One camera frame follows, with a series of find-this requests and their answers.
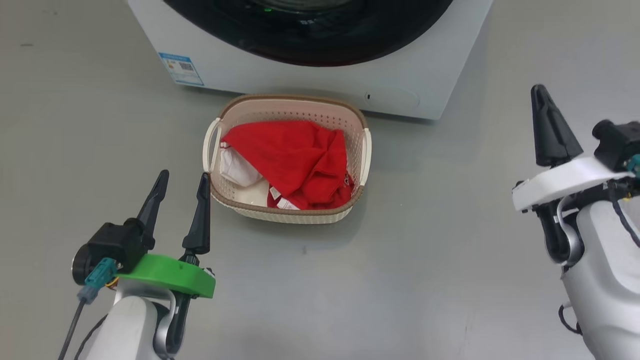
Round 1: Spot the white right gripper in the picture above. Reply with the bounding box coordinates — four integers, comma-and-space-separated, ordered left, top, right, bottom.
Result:
511, 84, 636, 213

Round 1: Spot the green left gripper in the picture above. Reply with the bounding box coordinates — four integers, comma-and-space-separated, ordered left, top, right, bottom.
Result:
116, 169, 217, 299

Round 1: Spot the white garment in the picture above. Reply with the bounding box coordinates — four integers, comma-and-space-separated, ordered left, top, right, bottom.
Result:
219, 142, 273, 207

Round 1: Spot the red garment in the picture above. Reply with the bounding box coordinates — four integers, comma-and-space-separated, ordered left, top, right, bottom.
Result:
221, 120, 356, 211

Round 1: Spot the cream perforated laundry basket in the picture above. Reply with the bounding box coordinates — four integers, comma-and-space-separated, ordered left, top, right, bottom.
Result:
202, 94, 372, 224

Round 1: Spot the white front-load washing machine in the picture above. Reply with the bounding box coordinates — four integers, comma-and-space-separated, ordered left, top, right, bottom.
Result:
127, 0, 495, 121

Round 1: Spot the blue energy label sticker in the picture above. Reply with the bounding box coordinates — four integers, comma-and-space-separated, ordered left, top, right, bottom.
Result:
158, 52, 205, 87

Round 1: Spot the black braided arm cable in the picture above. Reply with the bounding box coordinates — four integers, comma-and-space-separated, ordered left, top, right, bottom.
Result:
606, 182, 640, 249
75, 314, 109, 360

